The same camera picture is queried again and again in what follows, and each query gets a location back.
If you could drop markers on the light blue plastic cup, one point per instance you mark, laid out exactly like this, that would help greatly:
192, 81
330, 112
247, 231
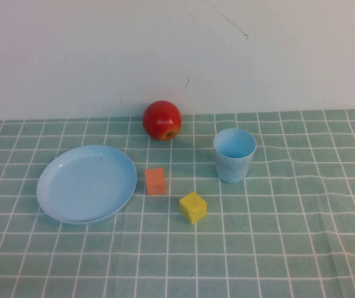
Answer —
231, 167

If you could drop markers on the light blue plastic plate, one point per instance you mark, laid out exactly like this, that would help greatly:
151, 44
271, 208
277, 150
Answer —
84, 186

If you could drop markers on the red apple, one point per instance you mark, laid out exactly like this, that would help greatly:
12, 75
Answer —
160, 119

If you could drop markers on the orange foam cube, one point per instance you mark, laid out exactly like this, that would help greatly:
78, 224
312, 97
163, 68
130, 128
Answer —
155, 181

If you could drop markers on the yellow foam cube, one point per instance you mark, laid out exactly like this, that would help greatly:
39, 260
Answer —
192, 206

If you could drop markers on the green checkered tablecloth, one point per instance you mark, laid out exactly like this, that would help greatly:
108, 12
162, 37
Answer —
258, 242

